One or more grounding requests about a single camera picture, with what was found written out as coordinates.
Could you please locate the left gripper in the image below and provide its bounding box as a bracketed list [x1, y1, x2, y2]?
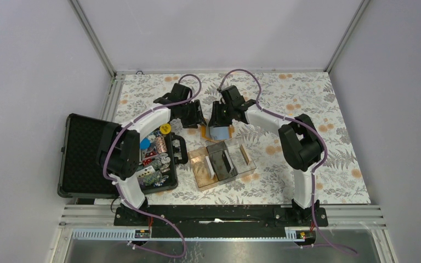
[180, 100, 207, 129]

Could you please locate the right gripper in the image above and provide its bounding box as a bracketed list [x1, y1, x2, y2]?
[208, 101, 234, 128]

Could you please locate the tan leather card holder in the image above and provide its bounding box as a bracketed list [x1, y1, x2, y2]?
[200, 125, 235, 142]

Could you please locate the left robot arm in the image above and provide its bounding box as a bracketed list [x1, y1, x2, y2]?
[96, 83, 204, 225]

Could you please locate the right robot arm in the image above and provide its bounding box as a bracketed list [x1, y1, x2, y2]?
[208, 85, 325, 226]

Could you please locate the smoky black card box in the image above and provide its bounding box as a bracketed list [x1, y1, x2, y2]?
[206, 141, 236, 183]

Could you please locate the clear transparent card box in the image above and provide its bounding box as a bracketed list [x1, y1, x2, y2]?
[224, 137, 257, 177]

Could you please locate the black card stack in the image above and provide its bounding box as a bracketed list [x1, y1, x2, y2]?
[222, 150, 233, 173]

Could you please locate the amber transparent card box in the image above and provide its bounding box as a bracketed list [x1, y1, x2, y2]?
[188, 147, 219, 191]

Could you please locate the white card stack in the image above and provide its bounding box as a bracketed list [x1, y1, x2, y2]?
[204, 156, 215, 180]

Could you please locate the yellow big blind button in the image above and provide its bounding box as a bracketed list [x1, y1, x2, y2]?
[159, 123, 172, 135]

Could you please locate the floral table mat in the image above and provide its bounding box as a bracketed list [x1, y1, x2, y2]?
[114, 72, 370, 204]

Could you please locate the blue round chip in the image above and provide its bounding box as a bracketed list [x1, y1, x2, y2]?
[139, 138, 151, 150]

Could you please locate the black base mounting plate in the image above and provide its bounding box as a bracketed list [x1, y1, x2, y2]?
[113, 205, 329, 238]

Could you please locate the black poker chip case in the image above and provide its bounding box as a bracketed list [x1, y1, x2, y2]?
[57, 113, 189, 199]

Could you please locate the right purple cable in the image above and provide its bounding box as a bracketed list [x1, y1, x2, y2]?
[217, 68, 360, 259]

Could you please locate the purple cable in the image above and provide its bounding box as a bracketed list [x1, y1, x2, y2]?
[217, 68, 360, 259]
[102, 74, 203, 259]

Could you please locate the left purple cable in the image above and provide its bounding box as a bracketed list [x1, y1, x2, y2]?
[102, 74, 203, 259]

